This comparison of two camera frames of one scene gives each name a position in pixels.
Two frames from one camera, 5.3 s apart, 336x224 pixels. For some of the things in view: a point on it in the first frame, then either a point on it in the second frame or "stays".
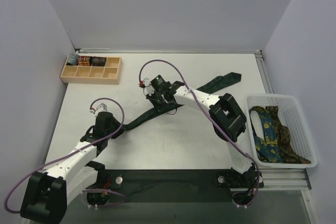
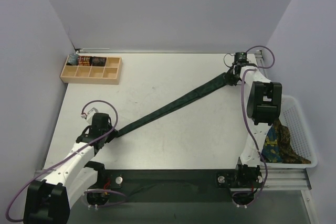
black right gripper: [159, 99] → [231, 76]
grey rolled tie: [73, 59] stays
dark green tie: [213, 86] stays
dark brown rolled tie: [97, 61] stays
